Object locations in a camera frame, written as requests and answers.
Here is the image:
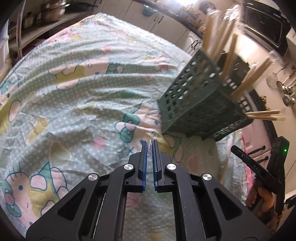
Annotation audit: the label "chopsticks pair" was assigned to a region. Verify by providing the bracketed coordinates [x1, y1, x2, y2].
[147, 139, 154, 159]

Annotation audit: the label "person's right hand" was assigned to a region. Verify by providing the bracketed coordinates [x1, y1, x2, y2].
[245, 178, 282, 227]

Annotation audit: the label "green plastic utensil basket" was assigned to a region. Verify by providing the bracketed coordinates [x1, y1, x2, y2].
[158, 50, 253, 141]

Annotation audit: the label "steel ladle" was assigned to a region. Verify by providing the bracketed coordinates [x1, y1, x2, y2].
[276, 71, 295, 90]

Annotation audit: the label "cartoon print tablecloth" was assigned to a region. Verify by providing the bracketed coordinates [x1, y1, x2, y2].
[0, 12, 249, 241]

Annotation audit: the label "metal mesh strainer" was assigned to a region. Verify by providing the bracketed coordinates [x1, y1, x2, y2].
[266, 64, 288, 88]

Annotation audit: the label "black range hood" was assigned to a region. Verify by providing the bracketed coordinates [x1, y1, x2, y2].
[241, 1, 291, 57]

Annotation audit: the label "blue hanging bin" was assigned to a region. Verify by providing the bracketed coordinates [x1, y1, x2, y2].
[142, 5, 157, 17]

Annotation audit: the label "black frying pan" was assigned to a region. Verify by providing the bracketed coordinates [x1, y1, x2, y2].
[70, 1, 98, 8]

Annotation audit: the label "stacked steel pots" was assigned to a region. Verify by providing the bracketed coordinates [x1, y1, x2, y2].
[41, 1, 70, 24]

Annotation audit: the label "small wall fan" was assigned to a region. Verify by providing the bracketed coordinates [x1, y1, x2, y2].
[199, 1, 216, 15]

